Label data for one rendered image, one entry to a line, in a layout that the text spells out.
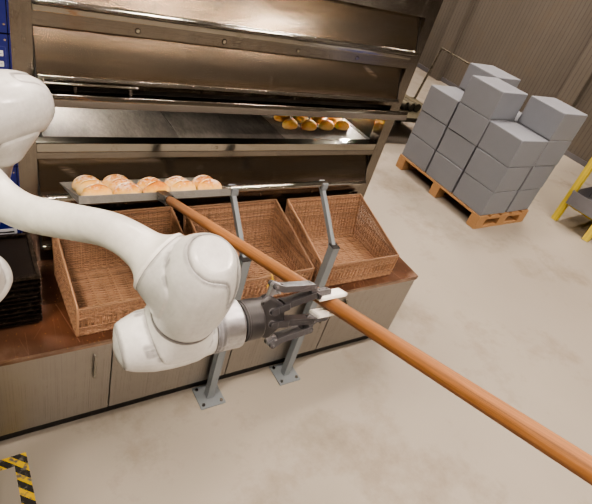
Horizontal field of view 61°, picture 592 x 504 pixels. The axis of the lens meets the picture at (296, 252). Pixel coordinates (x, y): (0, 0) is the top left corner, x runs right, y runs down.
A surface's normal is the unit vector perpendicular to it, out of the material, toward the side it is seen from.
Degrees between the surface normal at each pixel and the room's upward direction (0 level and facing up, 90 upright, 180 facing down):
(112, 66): 70
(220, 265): 21
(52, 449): 0
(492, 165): 90
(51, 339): 0
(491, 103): 90
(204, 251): 25
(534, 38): 90
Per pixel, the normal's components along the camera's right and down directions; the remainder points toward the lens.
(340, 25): 0.55, 0.31
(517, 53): -0.82, 0.13
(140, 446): 0.26, -0.78
